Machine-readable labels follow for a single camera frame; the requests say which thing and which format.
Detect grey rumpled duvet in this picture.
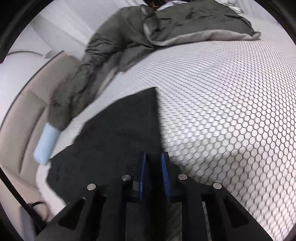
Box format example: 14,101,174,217
47,1,260,131

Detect light blue pillow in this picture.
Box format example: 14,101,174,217
33,123,61,165

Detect beige upholstered headboard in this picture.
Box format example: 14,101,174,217
1,52,80,188

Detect black pants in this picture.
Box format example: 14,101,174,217
46,87,164,203

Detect white honeycomb mattress cover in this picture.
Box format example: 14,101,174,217
36,22,296,241

